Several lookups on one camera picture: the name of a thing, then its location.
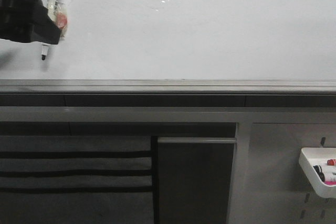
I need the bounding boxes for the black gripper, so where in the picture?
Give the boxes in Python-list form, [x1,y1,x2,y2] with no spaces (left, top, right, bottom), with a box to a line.
[1,0,61,45]

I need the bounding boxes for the white black whiteboard marker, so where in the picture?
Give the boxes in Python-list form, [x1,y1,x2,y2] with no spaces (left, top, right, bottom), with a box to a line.
[40,0,69,61]

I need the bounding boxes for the white whiteboard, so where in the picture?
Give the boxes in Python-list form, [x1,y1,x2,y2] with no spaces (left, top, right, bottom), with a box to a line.
[1,0,335,80]

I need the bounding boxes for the grey aluminium marker ledge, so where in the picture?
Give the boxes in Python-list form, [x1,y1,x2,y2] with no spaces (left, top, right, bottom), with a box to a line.
[1,79,335,95]

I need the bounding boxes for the grey striped fabric organiser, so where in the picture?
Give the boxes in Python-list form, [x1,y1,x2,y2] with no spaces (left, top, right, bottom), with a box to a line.
[1,135,158,223]

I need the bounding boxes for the dark grey hanging panel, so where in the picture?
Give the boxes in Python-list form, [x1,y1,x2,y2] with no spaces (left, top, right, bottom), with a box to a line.
[158,137,236,223]

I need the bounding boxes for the grey pegboard panel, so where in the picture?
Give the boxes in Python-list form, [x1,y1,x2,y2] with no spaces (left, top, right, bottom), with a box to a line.
[228,123,335,223]

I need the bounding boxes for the black capped marker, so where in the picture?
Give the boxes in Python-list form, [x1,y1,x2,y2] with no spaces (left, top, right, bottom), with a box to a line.
[313,165,335,175]

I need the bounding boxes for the red capped marker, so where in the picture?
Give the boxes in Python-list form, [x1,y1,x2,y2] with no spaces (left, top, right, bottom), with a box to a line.
[327,159,336,166]

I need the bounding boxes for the pink capped marker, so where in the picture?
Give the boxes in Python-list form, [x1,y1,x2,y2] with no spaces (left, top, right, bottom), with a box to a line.
[318,173,336,185]

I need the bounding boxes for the white plastic wall tray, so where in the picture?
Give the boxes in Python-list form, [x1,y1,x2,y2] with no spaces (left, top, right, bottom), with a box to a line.
[299,147,335,198]

